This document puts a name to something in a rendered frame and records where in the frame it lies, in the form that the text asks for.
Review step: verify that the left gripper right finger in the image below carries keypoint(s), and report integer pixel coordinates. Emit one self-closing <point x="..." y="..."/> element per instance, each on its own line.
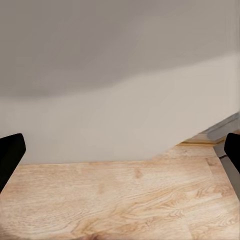
<point x="232" y="149"/>

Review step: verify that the fixed window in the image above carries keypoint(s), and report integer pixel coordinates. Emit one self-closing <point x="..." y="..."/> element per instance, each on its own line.
<point x="215" y="134"/>

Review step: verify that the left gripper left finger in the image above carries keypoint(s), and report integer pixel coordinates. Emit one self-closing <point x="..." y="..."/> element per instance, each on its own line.
<point x="12" y="150"/>

